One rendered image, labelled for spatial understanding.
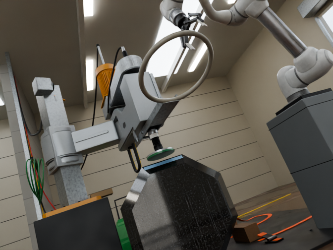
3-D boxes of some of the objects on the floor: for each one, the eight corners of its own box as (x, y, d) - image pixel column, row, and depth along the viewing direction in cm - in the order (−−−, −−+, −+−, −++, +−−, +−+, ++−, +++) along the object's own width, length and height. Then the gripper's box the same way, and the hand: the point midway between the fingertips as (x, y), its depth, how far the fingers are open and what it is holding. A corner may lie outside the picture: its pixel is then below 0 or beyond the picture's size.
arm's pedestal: (357, 208, 199) (304, 113, 222) (432, 200, 155) (357, 81, 178) (307, 233, 182) (256, 127, 205) (377, 231, 137) (301, 95, 161)
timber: (262, 237, 215) (256, 221, 219) (249, 242, 212) (243, 227, 215) (246, 236, 243) (240, 222, 246) (234, 241, 239) (229, 227, 243)
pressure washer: (127, 263, 375) (110, 202, 400) (150, 254, 376) (132, 193, 401) (121, 269, 342) (102, 201, 367) (147, 259, 343) (127, 192, 368)
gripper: (194, 0, 151) (216, 17, 138) (176, 41, 164) (194, 59, 151) (185, -4, 146) (205, 13, 133) (166, 38, 160) (184, 57, 147)
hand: (198, 37), depth 143 cm, fingers open, 13 cm apart
